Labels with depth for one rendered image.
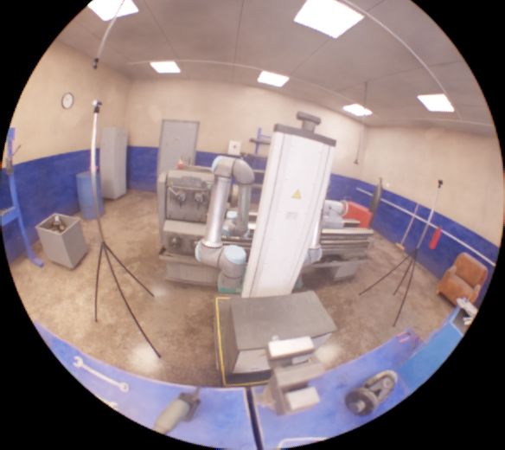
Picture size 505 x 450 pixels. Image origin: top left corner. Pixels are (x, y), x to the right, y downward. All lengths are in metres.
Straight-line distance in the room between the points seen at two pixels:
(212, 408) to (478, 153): 5.26
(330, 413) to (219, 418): 0.42
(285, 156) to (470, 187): 4.53
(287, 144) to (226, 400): 1.11
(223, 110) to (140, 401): 5.13
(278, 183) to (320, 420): 1.08
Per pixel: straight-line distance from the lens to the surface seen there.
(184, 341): 1.83
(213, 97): 5.06
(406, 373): 1.14
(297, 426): 0.84
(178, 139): 5.02
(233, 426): 0.79
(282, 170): 0.83
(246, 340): 0.91
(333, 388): 0.93
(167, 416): 0.60
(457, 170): 5.00
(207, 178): 1.67
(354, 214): 4.60
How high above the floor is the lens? 1.65
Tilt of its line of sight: 16 degrees down
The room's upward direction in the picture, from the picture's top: 10 degrees clockwise
